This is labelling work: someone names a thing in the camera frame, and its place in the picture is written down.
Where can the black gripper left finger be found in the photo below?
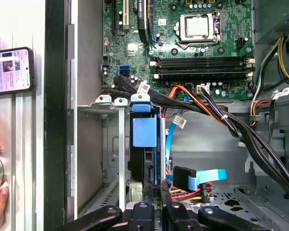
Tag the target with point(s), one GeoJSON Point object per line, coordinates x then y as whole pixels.
{"type": "Point", "coordinates": [141, 216]}

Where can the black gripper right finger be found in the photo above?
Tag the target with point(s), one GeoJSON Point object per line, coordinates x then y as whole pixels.
{"type": "Point", "coordinates": [180, 216]}

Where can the hard disk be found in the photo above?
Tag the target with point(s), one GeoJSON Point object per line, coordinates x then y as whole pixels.
{"type": "Point", "coordinates": [144, 132]}

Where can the silver disk bay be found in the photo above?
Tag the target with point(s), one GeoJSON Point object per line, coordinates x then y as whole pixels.
{"type": "Point", "coordinates": [121, 134]}

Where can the black open PC case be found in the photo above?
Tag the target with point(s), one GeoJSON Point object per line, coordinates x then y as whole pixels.
{"type": "Point", "coordinates": [54, 120]}

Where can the black RAM slot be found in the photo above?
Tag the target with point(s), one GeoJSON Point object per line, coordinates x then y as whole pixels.
{"type": "Point", "coordinates": [202, 59]}
{"type": "Point", "coordinates": [156, 76]}
{"type": "Point", "coordinates": [202, 70]}
{"type": "Point", "coordinates": [202, 64]}

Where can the metal socket cover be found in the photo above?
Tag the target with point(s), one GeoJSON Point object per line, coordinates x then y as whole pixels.
{"type": "Point", "coordinates": [183, 29]}

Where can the green motherboard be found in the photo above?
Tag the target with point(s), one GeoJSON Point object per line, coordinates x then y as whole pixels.
{"type": "Point", "coordinates": [233, 36]}

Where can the silver CPU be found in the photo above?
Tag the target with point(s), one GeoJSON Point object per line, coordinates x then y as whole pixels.
{"type": "Point", "coordinates": [197, 26]}

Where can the black graphics card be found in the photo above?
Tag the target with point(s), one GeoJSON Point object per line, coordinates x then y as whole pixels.
{"type": "Point", "coordinates": [143, 21]}

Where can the smartphone in black case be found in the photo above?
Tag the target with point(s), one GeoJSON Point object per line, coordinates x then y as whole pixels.
{"type": "Point", "coordinates": [9, 72]}

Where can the black expansion slot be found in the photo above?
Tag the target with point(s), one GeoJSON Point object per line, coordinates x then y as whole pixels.
{"type": "Point", "coordinates": [115, 16]}

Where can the beige expansion slot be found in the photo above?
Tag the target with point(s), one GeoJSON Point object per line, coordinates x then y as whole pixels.
{"type": "Point", "coordinates": [126, 14]}

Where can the grey power supply unit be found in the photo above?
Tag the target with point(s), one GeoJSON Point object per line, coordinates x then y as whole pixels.
{"type": "Point", "coordinates": [271, 16]}

